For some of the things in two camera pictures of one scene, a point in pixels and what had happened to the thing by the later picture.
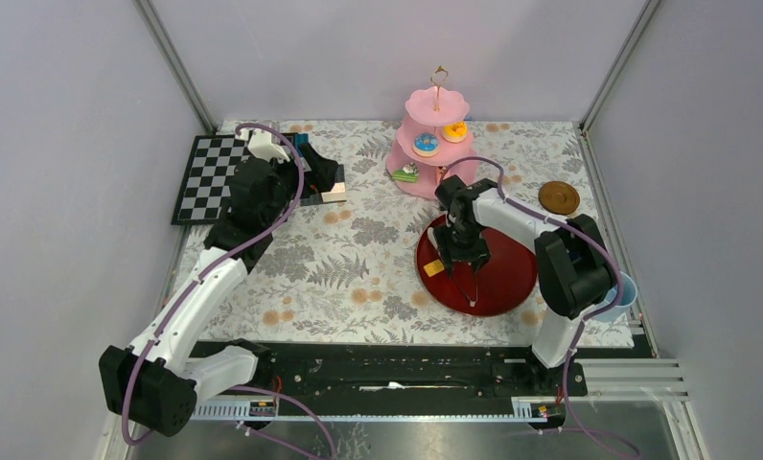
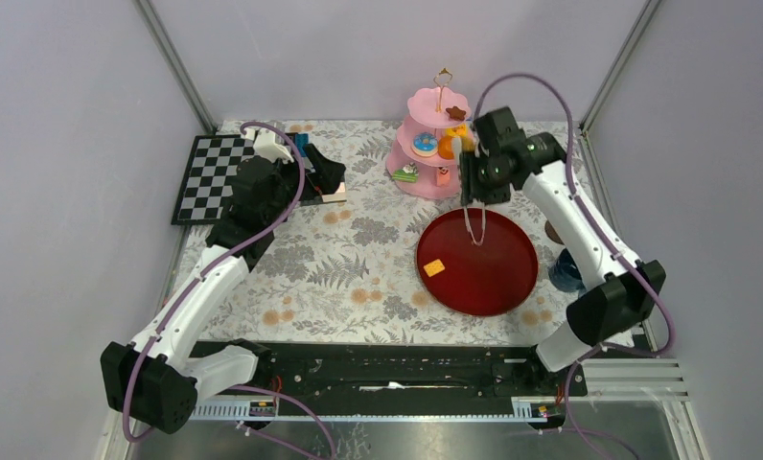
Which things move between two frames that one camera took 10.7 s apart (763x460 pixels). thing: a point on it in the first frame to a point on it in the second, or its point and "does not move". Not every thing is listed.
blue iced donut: x=426 y=144 does not move
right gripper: x=476 y=255 to x=469 y=162
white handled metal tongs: x=472 y=303 to x=457 y=149
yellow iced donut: x=455 y=131 does not move
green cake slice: x=407 y=173 does not move
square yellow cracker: x=434 y=267 does not move
